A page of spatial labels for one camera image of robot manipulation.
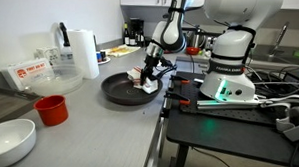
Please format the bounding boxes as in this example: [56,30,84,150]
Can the aluminium rail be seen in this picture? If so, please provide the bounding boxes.
[196,98,262,112]

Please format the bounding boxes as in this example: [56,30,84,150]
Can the white towel red stripes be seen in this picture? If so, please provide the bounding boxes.
[126,63,160,95]

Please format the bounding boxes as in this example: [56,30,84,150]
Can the yellow patterned cloth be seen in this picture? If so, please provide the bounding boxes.
[104,44,143,59]

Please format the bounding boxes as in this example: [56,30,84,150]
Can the black robot table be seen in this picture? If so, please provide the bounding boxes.
[162,66,299,167]

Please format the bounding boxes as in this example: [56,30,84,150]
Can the dark brown tray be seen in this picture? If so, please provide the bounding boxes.
[0,85,44,127]

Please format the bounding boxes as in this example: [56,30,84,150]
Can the small red bowl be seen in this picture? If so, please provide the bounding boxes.
[185,46,202,56]

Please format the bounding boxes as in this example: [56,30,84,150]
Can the black clamp orange tip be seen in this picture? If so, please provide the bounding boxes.
[164,89,192,107]
[168,73,192,86]

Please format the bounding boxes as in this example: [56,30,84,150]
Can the clear plastic container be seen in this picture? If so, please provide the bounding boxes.
[23,63,87,98]

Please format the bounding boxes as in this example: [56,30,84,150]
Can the black perforated breadboard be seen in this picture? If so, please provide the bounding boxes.
[170,67,279,129]

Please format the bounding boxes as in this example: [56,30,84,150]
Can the dark red spice jar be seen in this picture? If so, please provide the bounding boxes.
[100,49,108,62]

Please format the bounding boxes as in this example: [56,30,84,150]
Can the white first aid kit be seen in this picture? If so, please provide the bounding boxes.
[1,57,57,92]

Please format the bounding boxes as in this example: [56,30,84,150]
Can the white round plate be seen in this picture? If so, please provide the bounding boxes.
[97,55,113,65]

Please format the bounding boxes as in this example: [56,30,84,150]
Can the steel kettle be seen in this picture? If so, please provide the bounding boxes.
[187,30,206,50]

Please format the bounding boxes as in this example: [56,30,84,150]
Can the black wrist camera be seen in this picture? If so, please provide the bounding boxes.
[158,56,174,69]

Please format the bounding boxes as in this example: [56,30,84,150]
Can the dark wine bottles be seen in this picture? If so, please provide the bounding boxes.
[122,18,146,48]

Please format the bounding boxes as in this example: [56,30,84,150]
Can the spray bottle black trigger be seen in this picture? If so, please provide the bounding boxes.
[58,21,75,66]

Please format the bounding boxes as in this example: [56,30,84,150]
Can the dark nonstick frying pan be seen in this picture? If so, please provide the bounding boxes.
[100,65,179,107]

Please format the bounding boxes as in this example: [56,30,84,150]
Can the red plastic cup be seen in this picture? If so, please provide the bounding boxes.
[33,94,70,128]

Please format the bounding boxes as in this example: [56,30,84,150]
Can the white paper towel roll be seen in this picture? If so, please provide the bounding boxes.
[67,27,100,80]

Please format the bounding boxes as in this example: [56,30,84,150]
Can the black cable bundle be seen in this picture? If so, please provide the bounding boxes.
[245,62,299,103]

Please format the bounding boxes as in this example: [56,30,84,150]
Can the steel sink faucet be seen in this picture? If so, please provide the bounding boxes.
[268,21,292,57]

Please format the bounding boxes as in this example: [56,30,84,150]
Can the white patterned box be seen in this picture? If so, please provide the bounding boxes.
[34,46,63,66]

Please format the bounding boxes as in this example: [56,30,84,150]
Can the white ceramic bowl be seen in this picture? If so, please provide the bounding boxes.
[0,117,38,167]

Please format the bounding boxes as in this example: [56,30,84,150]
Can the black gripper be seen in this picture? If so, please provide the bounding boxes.
[138,54,162,87]

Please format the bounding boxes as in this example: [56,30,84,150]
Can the grey controller device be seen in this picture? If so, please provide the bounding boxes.
[274,102,299,143]

